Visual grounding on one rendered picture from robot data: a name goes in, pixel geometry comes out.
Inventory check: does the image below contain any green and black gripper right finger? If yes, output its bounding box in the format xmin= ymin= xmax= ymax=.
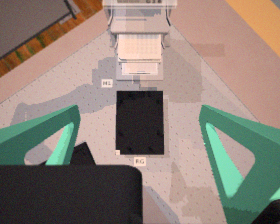
xmin=199 ymin=104 xmax=280 ymax=224

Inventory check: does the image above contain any grey slotted plate rack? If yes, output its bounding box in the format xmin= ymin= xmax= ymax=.
xmin=108 ymin=9 xmax=172 ymax=80

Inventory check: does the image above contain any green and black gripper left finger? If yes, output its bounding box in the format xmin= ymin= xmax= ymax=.
xmin=0 ymin=104 xmax=81 ymax=165

